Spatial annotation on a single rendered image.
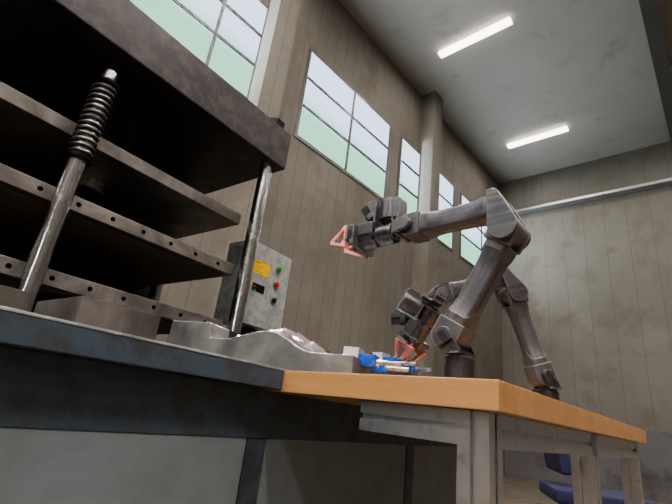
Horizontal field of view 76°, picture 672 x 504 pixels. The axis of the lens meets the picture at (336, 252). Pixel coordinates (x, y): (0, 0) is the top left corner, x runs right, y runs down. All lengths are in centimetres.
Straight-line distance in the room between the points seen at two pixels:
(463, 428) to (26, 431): 55
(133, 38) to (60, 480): 146
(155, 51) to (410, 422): 156
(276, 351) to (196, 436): 31
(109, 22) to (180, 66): 27
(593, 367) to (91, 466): 962
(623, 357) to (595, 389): 79
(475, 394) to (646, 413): 919
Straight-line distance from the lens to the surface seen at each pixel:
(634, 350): 992
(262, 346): 105
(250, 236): 194
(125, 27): 183
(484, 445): 64
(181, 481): 80
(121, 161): 177
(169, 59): 188
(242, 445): 87
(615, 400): 986
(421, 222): 109
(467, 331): 97
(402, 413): 70
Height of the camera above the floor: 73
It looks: 21 degrees up
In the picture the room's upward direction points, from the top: 7 degrees clockwise
